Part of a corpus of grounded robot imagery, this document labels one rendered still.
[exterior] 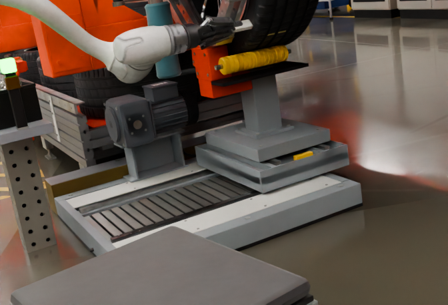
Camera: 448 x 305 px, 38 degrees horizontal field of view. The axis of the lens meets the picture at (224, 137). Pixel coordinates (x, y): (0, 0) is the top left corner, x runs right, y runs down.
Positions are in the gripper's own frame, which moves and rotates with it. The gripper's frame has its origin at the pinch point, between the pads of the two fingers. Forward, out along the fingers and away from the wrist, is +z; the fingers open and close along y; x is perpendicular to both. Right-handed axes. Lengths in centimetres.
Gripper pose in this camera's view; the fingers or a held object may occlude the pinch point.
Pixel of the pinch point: (241, 25)
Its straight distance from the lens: 204.9
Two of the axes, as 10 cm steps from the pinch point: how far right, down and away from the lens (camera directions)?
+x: -4.4, -7.8, 4.4
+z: 8.7, -2.5, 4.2
